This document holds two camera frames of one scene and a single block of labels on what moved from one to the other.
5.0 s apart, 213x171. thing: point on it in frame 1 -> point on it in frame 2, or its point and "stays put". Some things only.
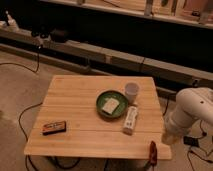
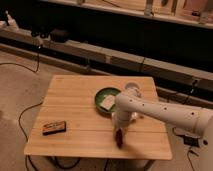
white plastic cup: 131,90 stays put
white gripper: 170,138 -> 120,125
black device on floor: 191,141 stays put
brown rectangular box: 54,128 stays put
